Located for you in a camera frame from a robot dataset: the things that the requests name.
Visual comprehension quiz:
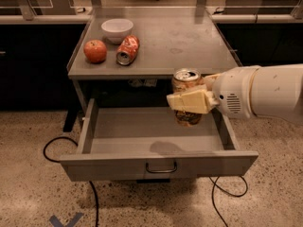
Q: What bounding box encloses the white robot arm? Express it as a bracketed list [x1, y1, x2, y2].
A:
[167, 64, 303, 125]

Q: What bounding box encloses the blue tape floor marker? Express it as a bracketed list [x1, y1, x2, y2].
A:
[48, 212, 84, 227]

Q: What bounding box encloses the red apple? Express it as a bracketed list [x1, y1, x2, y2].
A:
[83, 40, 107, 63]

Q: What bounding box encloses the open grey top drawer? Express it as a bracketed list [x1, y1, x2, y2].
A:
[60, 99, 258, 181]

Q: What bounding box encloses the grey metal cabinet table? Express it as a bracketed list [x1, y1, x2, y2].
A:
[68, 7, 240, 120]

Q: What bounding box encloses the black cable right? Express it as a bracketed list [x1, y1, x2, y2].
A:
[208, 175, 249, 227]

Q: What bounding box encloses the white bowl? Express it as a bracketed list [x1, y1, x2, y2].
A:
[101, 19, 134, 44]

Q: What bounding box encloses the black cable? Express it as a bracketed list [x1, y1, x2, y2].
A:
[208, 175, 249, 227]
[43, 136, 100, 227]

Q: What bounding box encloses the red crushed soda can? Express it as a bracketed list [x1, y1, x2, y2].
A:
[116, 35, 140, 66]

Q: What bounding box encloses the metal drawer handle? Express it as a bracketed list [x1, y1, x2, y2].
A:
[145, 162, 178, 174]

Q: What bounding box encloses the black cable left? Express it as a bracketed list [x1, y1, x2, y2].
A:
[43, 136, 100, 227]

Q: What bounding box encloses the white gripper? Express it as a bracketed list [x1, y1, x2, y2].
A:
[167, 66, 260, 119]

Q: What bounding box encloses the orange brown soda can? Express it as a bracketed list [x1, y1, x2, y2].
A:
[171, 68, 203, 127]

